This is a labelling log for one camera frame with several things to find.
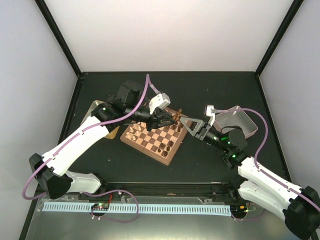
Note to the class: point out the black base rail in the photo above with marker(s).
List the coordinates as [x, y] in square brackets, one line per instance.
[218, 192]

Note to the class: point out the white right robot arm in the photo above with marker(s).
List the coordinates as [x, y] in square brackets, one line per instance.
[298, 207]

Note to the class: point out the white slotted cable duct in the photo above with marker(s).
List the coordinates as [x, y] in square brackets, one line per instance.
[132, 208]

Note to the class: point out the black frame post right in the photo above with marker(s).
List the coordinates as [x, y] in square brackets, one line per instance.
[283, 27]

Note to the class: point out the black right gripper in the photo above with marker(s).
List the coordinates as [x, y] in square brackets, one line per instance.
[201, 134]

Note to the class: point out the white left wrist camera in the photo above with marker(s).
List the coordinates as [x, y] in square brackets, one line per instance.
[160, 101]

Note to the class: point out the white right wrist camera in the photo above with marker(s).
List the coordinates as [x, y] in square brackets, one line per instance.
[210, 112]

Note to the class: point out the black frame post left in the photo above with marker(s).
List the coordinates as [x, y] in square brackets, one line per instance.
[47, 15]

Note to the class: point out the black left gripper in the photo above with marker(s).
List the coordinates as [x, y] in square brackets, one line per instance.
[158, 116]

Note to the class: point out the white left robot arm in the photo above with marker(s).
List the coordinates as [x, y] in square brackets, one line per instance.
[132, 102]

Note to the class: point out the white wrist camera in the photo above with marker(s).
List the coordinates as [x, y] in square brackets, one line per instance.
[160, 101]
[210, 112]

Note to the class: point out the black frame post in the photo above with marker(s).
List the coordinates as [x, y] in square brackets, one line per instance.
[47, 15]
[283, 27]

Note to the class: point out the wooden chess board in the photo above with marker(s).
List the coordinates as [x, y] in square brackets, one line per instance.
[148, 142]

